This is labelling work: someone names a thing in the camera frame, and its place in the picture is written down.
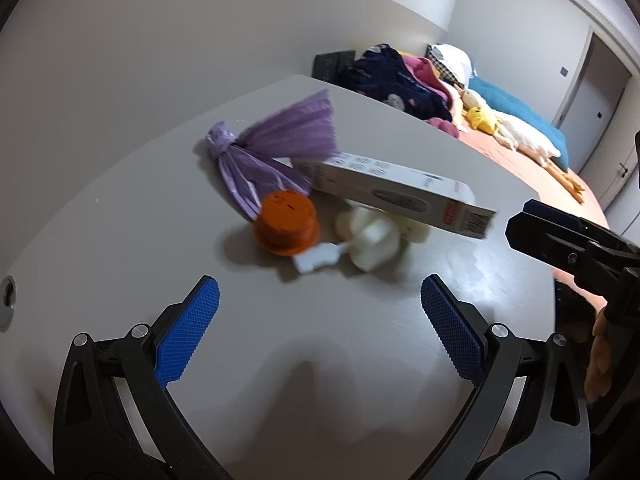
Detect purple plastic bag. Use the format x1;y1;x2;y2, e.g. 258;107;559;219
206;89;341;223

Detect round metal desk grommet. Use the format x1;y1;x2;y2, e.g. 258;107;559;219
0;275;16;332

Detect yellow duck plush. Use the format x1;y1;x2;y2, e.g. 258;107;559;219
467;106;501;136

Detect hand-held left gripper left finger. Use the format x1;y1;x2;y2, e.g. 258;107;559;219
51;275;233;480

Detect pink fleece blanket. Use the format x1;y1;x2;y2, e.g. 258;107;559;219
400;52;468;120

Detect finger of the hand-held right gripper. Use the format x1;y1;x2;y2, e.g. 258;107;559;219
522;199;640;257
505;213;627;297

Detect dark wall socket panel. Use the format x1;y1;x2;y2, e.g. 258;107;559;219
312;51;357;81

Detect long white carton box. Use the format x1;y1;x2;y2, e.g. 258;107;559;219
272;152;499;239

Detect bed with orange sheet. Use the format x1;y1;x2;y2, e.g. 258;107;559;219
457;125;617;311

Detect white goose plush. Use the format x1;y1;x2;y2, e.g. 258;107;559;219
452;87;586;206

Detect person's right hand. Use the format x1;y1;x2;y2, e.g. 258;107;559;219
585;307;615;403

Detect orange plastic cap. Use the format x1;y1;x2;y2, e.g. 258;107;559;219
253;191;321;257

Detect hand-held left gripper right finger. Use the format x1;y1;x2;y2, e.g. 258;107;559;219
410;275;594;480

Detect navy printed garment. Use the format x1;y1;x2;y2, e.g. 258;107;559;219
337;45;453;123

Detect white foam piece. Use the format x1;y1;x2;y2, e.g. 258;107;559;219
395;219;432;244

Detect checkered pillow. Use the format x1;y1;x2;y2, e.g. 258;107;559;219
426;44;476;86

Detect teal cushion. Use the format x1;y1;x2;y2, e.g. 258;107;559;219
467;76;571;171

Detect grey door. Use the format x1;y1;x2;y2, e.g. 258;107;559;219
552;30;640;216

